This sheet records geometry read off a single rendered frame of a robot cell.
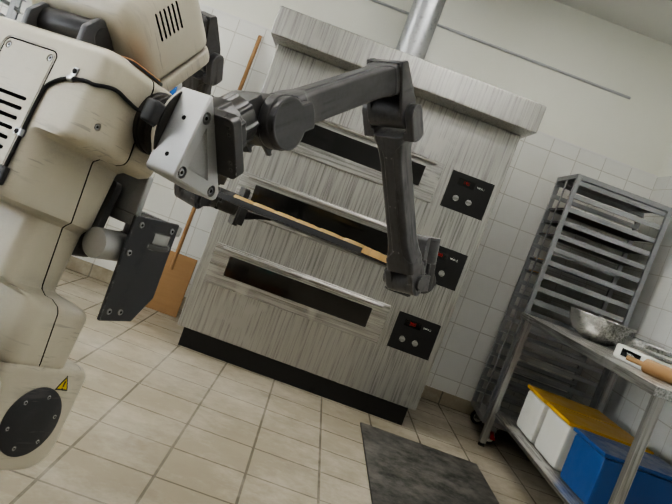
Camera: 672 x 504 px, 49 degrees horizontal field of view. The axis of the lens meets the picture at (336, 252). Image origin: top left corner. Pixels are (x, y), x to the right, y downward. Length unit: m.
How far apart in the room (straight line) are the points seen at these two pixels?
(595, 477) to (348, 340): 1.59
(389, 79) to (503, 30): 4.26
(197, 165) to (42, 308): 0.28
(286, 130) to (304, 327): 3.33
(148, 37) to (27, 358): 0.46
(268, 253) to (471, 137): 1.36
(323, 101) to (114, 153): 0.34
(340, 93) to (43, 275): 0.52
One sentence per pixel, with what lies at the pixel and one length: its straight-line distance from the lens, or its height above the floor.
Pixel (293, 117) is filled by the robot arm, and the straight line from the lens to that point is 1.05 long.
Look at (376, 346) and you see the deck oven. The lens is 4.35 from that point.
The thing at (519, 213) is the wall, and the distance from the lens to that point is 5.45.
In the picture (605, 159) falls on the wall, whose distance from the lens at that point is 5.65.
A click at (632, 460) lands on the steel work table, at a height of 0.58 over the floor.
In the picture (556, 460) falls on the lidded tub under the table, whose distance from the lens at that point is 3.99.
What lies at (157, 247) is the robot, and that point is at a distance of 1.12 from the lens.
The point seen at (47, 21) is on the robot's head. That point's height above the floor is 1.18.
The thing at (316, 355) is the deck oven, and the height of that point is 0.23.
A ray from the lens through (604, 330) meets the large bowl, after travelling 4.34.
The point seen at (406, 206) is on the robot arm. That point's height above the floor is 1.14.
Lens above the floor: 1.08
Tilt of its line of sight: 3 degrees down
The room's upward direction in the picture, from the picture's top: 20 degrees clockwise
